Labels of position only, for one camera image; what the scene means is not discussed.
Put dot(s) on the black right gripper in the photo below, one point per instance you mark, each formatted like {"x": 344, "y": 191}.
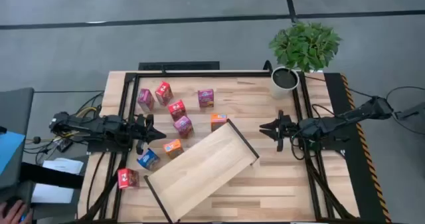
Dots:
{"x": 290, "y": 131}

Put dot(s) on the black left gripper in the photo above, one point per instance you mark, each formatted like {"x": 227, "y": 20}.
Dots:
{"x": 137, "y": 132}

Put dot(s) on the blue Frosted Flakes cereal box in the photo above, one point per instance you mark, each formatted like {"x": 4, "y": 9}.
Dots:
{"x": 148, "y": 159}

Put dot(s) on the orange Mini Wheats cereal box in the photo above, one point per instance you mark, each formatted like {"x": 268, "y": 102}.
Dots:
{"x": 218, "y": 121}
{"x": 173, "y": 148}

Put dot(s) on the purple Raisin Bran cereal box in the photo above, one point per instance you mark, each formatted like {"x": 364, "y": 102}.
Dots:
{"x": 183, "y": 126}
{"x": 206, "y": 98}
{"x": 145, "y": 100}

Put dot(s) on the red Froot Loops cereal box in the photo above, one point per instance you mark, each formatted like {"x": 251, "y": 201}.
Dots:
{"x": 128, "y": 178}
{"x": 164, "y": 93}
{"x": 177, "y": 110}

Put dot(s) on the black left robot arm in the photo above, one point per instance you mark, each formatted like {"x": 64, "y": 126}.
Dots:
{"x": 99, "y": 127}

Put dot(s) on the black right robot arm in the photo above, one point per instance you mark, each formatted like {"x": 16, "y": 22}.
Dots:
{"x": 365, "y": 111}

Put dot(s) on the wooden shelf with black legs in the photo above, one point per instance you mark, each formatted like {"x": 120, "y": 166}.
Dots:
{"x": 202, "y": 171}

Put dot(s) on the white plant pot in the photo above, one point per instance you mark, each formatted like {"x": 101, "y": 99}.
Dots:
{"x": 284, "y": 81}

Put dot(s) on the black power adapter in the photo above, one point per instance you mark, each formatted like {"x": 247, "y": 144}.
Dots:
{"x": 64, "y": 145}

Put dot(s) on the green leafy plant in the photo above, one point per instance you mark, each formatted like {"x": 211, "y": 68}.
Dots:
{"x": 305, "y": 46}

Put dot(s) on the white paper sheet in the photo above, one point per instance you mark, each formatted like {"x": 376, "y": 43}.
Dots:
{"x": 63, "y": 165}
{"x": 53, "y": 194}

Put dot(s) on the black hazard-striped floor mat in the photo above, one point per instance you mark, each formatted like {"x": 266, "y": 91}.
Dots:
{"x": 352, "y": 184}

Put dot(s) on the black flat bar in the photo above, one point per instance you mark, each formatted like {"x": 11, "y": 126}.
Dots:
{"x": 50, "y": 179}

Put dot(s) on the black round knob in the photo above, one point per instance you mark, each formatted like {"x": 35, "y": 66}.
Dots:
{"x": 36, "y": 140}

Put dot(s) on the grey stand foot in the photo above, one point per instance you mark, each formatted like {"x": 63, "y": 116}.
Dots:
{"x": 413, "y": 112}

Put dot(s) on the blue panel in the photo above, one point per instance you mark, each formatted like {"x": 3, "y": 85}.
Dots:
{"x": 10, "y": 151}

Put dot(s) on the person's hand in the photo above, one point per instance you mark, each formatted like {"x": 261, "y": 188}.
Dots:
{"x": 15, "y": 214}

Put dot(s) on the black metal table frame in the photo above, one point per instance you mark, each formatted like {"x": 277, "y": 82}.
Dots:
{"x": 199, "y": 74}

